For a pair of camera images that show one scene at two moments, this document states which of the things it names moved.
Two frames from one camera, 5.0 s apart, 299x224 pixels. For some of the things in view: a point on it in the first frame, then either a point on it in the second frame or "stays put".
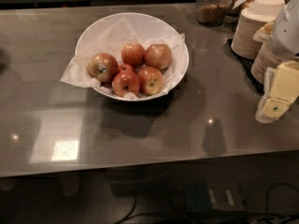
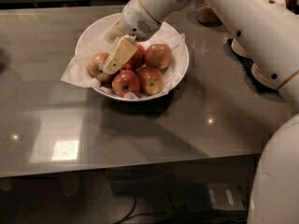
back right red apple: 158,55 stays put
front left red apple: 126,80 stays put
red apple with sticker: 103,66 stays put
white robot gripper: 287,32 → 135,19
